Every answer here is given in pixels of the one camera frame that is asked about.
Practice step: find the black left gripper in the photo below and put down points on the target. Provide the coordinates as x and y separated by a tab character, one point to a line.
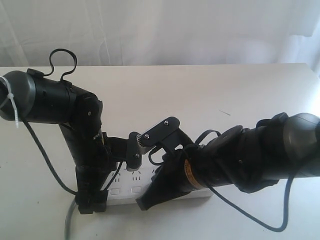
95	156

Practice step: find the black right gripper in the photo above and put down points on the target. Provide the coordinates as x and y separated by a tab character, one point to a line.
183	171

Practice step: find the white five-outlet power strip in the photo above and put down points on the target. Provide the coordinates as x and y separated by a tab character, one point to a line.
129	185

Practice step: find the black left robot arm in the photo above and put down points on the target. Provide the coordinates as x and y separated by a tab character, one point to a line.
30	97

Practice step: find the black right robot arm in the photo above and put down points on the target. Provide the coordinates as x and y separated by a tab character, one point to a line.
250	159

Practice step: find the white zip tie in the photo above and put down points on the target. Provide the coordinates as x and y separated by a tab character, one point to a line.
10	97

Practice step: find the white backdrop curtain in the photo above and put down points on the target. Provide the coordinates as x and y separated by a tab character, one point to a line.
161	32

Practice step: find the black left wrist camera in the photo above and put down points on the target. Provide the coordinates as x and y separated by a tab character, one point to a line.
133	156

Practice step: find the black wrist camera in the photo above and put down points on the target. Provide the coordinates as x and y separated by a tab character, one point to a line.
148	140
133	156

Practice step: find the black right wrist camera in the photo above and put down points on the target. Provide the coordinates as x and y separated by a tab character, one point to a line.
148	140

